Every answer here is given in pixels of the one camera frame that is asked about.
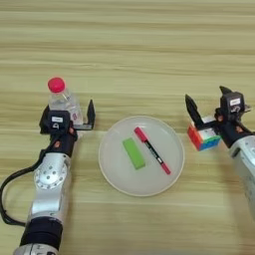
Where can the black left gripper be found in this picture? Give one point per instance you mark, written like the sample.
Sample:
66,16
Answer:
63,144

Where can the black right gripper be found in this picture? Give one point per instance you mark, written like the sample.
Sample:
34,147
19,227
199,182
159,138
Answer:
232,131

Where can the clear bottle with red cap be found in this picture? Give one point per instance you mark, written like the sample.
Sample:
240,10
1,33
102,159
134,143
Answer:
64,99

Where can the multicoloured puzzle cube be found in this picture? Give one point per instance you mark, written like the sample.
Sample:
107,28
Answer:
205,139

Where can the green rectangular block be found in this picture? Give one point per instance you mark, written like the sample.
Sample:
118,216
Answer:
133,153

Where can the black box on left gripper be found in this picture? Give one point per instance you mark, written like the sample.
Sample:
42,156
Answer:
59,123

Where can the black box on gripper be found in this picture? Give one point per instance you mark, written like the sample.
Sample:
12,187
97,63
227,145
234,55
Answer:
232,104
59,123

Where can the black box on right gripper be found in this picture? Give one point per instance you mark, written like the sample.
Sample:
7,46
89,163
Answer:
232,104

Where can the round white plate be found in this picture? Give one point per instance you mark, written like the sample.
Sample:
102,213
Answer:
116,172

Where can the red and black marker pen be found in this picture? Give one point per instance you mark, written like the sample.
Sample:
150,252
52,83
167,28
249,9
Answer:
152,151

